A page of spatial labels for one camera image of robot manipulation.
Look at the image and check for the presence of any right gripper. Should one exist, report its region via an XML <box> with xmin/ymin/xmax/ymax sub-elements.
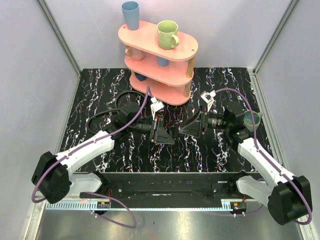
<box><xmin>179</xmin><ymin>104</ymin><xmax>231</xmax><ymax>138</ymax></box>

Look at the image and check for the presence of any black corrugated hose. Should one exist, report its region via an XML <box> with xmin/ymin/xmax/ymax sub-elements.
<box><xmin>87</xmin><ymin>90</ymin><xmax>151</xmax><ymax>135</ymax></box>

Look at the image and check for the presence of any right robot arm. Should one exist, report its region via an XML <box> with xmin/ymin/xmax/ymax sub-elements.
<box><xmin>179</xmin><ymin>101</ymin><xmax>313</xmax><ymax>225</ymax></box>

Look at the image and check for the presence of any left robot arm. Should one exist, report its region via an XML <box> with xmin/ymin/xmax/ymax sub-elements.
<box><xmin>31</xmin><ymin>103</ymin><xmax>174</xmax><ymax>204</ymax></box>

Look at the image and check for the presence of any black marble mat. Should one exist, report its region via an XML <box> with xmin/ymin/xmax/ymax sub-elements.
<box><xmin>60</xmin><ymin>67</ymin><xmax>259</xmax><ymax>173</ymax></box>

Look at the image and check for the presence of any teal ceramic cup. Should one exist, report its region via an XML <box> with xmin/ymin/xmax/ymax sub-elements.
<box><xmin>243</xmin><ymin>110</ymin><xmax>264</xmax><ymax>133</ymax></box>

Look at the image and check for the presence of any pink three-tier shelf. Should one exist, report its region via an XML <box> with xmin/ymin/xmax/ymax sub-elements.
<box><xmin>118</xmin><ymin>20</ymin><xmax>198</xmax><ymax>106</ymax></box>

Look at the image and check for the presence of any dark blue cup lower shelf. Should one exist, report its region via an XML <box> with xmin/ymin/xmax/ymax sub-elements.
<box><xmin>135</xmin><ymin>72</ymin><xmax>147</xmax><ymax>82</ymax></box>

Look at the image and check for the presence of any blue cup middle shelf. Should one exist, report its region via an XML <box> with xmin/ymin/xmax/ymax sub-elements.
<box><xmin>156</xmin><ymin>56</ymin><xmax>169</xmax><ymax>67</ymax></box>

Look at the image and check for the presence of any pink mug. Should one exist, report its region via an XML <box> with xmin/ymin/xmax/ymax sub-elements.
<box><xmin>125</xmin><ymin>46</ymin><xmax>145</xmax><ymax>61</ymax></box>

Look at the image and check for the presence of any green mug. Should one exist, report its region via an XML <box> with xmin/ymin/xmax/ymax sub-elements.
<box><xmin>156</xmin><ymin>20</ymin><xmax>180</xmax><ymax>50</ymax></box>

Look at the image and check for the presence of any blue plastic tumbler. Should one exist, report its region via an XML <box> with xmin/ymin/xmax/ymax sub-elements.
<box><xmin>121</xmin><ymin>1</ymin><xmax>140</xmax><ymax>31</ymax></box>

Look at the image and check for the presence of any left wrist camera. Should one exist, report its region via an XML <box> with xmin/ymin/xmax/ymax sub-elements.
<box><xmin>150</xmin><ymin>96</ymin><xmax>164</xmax><ymax>120</ymax></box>

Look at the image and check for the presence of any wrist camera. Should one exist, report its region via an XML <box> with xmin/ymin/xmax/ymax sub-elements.
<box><xmin>150</xmin><ymin>96</ymin><xmax>164</xmax><ymax>120</ymax></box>
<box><xmin>200</xmin><ymin>90</ymin><xmax>216</xmax><ymax>112</ymax></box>

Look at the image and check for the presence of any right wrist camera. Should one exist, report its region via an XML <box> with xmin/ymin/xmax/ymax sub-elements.
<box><xmin>200</xmin><ymin>90</ymin><xmax>216</xmax><ymax>112</ymax></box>

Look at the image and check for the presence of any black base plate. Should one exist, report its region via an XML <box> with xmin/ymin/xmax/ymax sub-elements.
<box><xmin>79</xmin><ymin>171</ymin><xmax>258</xmax><ymax>210</ymax></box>

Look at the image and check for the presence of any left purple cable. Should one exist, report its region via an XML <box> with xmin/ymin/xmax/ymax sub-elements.
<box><xmin>31</xmin><ymin>86</ymin><xmax>155</xmax><ymax>204</ymax></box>

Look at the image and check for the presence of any purple cable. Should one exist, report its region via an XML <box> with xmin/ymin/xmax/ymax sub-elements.
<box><xmin>213</xmin><ymin>87</ymin><xmax>313</xmax><ymax>225</ymax></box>
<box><xmin>31</xmin><ymin>86</ymin><xmax>155</xmax><ymax>204</ymax></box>

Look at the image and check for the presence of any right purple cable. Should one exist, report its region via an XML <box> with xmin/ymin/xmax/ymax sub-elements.
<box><xmin>213</xmin><ymin>87</ymin><xmax>313</xmax><ymax>225</ymax></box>

